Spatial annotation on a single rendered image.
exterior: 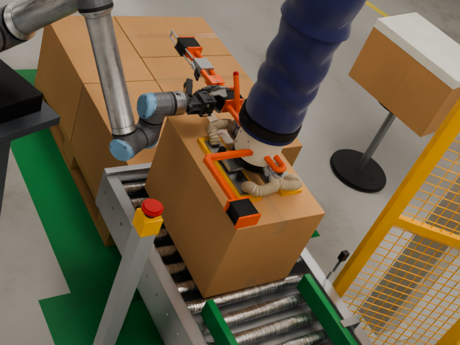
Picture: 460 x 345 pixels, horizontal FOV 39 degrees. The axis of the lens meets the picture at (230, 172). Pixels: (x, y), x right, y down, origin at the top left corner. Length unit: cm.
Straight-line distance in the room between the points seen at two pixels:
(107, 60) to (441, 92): 208
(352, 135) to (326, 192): 74
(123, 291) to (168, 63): 165
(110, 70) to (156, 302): 89
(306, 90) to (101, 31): 69
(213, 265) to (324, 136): 235
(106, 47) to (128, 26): 164
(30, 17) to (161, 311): 119
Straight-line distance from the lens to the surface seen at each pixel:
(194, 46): 277
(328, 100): 502
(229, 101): 253
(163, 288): 246
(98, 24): 222
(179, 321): 241
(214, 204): 235
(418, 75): 383
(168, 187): 265
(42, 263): 320
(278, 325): 259
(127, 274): 228
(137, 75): 349
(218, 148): 249
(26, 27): 263
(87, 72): 342
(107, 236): 327
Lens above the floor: 249
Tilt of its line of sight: 39 degrees down
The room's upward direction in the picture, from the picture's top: 24 degrees clockwise
